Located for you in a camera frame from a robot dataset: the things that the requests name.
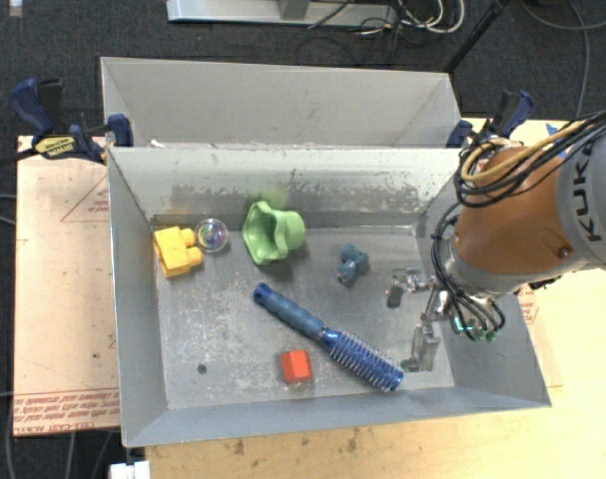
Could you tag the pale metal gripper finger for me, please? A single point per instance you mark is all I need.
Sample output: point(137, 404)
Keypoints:
point(411, 282)
point(424, 349)

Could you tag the blue-grey toy mouse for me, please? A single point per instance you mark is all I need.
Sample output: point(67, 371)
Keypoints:
point(352, 263)

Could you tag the blue hairbrush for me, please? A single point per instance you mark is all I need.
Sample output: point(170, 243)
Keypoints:
point(302, 320)

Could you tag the red-orange block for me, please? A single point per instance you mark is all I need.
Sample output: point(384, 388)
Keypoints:
point(296, 366)

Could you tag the green wavy-rimmed toy cup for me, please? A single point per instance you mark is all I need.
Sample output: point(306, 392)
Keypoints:
point(270, 232)

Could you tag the grey metal bin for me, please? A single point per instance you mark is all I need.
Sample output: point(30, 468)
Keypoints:
point(262, 317)

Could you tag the clear iridescent ball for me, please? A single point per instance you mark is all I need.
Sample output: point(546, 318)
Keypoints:
point(211, 236)

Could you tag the yellow toy building block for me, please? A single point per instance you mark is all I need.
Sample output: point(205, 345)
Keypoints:
point(175, 252)

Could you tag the brown cardboard board, red print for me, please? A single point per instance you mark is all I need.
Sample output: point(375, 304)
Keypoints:
point(63, 292)

